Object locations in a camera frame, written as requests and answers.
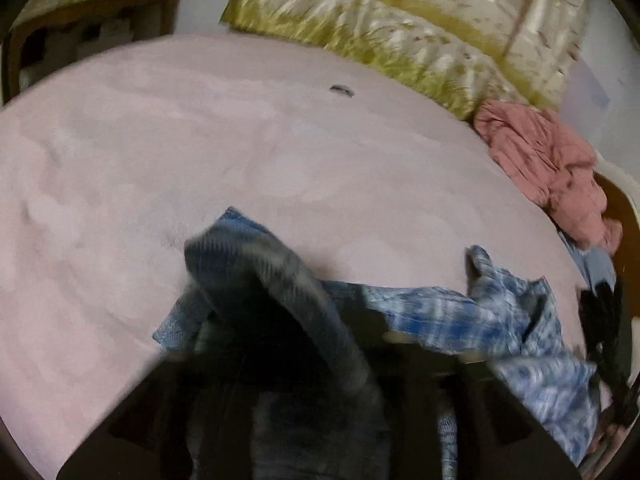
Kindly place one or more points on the light blue cloth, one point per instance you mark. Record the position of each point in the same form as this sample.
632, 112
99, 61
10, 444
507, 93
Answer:
592, 265

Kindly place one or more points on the yellow floral pillow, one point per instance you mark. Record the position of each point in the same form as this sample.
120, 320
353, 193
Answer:
400, 25

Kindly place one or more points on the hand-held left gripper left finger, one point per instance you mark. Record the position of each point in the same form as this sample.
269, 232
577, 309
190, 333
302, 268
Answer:
150, 410

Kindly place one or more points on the wooden side table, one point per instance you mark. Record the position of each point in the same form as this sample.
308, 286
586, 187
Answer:
90, 25

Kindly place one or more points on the wooden headboard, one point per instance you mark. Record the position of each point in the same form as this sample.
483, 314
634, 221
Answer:
625, 240

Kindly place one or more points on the small dark object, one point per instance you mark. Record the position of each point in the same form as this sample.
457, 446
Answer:
341, 90

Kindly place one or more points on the pink crumpled garment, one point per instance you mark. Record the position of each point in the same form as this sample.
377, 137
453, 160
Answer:
545, 160

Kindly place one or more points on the pink bed sheet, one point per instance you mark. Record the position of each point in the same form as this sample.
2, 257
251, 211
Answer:
200, 160

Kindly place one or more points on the blue plaid shirt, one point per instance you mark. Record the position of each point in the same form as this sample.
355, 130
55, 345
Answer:
300, 310

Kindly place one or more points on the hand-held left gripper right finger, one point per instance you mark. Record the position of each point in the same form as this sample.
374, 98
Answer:
371, 331

